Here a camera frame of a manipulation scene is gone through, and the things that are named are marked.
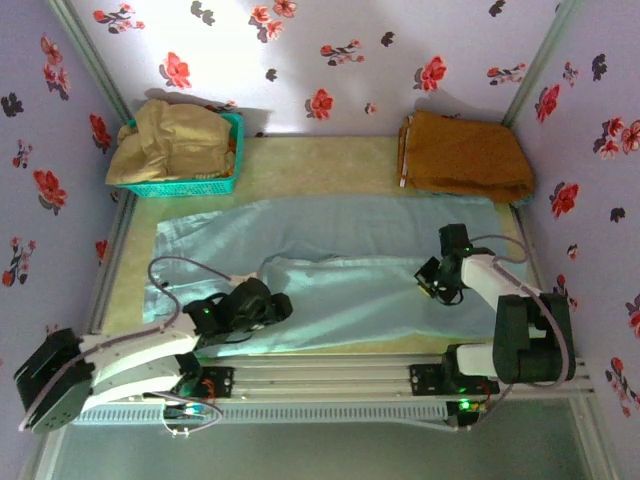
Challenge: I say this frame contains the aluminium rail frame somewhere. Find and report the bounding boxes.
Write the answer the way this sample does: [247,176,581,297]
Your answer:
[49,352,596,401]

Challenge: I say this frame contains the light blue trousers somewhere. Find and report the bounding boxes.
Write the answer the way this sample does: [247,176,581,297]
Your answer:
[142,195,529,359]

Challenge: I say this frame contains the grey looped cable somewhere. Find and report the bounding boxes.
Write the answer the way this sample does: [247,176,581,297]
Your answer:
[144,389,225,437]

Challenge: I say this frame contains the aluminium corner post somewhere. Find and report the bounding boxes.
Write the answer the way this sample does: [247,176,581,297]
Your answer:
[502,0,581,129]
[47,0,139,129]

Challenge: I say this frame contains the crumpled beige trousers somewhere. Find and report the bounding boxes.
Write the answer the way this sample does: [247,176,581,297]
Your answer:
[104,98,236,185]

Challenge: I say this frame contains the circuit board with lights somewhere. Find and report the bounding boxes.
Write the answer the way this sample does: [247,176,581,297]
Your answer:
[164,399,211,421]
[447,397,489,416]

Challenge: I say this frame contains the teal plastic basket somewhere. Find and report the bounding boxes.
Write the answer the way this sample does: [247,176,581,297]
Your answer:
[113,110,246,199]

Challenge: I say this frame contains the grey slotted cable duct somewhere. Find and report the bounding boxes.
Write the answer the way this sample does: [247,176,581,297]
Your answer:
[74,402,449,426]

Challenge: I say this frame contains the folded mustard brown trousers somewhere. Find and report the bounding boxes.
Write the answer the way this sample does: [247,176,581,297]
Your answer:
[397,109,535,204]

